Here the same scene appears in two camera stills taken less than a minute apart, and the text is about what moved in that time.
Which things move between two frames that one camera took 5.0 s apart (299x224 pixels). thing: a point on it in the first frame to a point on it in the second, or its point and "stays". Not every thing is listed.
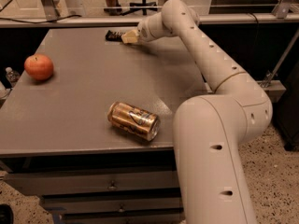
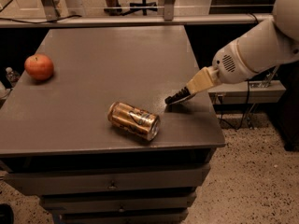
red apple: [38, 66] stays
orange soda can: [139, 122] stays
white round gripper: [146, 31] to [224, 63]
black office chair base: [143, 6] stays
